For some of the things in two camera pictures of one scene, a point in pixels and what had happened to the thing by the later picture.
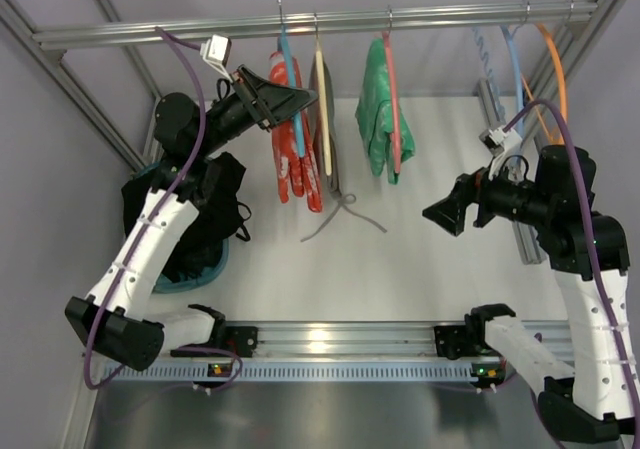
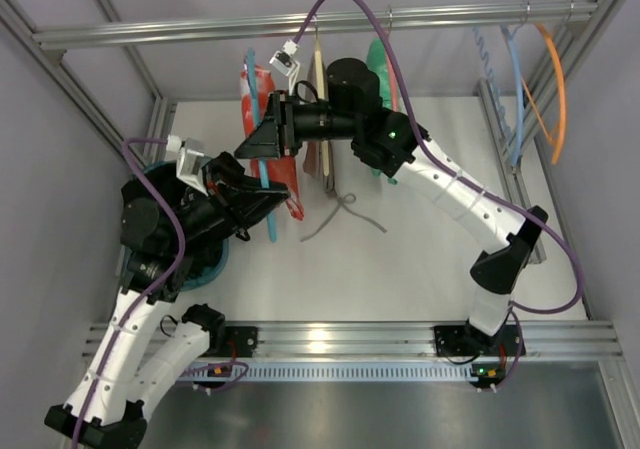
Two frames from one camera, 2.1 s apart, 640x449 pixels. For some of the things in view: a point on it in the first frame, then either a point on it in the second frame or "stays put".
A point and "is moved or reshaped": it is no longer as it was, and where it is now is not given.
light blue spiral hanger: [495, 91] stays put
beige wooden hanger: [323, 105] stays put
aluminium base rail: [446, 340] stays put
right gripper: [480, 200] to [286, 125]
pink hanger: [392, 96] stays put
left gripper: [256, 102] to [220, 180]
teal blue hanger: [284, 45] to [253, 77]
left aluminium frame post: [54, 63] stays put
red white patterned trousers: [290, 167] is moved or reshaped
